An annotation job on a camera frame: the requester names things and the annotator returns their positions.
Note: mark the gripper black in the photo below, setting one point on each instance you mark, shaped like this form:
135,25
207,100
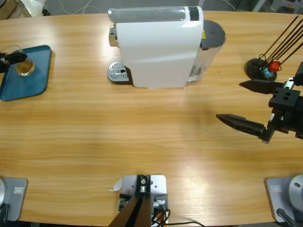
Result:
3,63
287,108

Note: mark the clear drinking glass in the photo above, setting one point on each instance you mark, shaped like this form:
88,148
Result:
24,68

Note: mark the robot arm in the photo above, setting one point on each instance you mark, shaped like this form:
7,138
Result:
299,76

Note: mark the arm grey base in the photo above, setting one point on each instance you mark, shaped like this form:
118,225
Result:
277,191
14,191

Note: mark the blue coffee capsule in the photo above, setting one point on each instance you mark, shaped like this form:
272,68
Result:
267,72

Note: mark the red coffee capsule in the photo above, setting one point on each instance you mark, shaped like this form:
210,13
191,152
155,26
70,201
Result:
275,66

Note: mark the white capsule coffee machine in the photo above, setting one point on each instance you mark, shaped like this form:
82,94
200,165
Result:
156,54

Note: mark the teal plastic tray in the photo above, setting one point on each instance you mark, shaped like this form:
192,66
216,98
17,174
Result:
26,85

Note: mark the black capsule holder with rods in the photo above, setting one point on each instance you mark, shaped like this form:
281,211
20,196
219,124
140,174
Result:
254,68

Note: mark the brown cardboard box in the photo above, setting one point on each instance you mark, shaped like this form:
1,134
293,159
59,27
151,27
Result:
11,11

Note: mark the white plastic bag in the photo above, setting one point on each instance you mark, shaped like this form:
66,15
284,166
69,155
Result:
33,6

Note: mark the clear water tank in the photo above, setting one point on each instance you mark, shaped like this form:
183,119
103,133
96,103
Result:
208,59

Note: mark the white plastic stool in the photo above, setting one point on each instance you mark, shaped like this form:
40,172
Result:
281,6

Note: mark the white paper tab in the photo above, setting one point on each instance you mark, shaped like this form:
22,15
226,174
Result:
117,185

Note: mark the white mount block dark post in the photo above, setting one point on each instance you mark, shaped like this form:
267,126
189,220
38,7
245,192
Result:
157,183

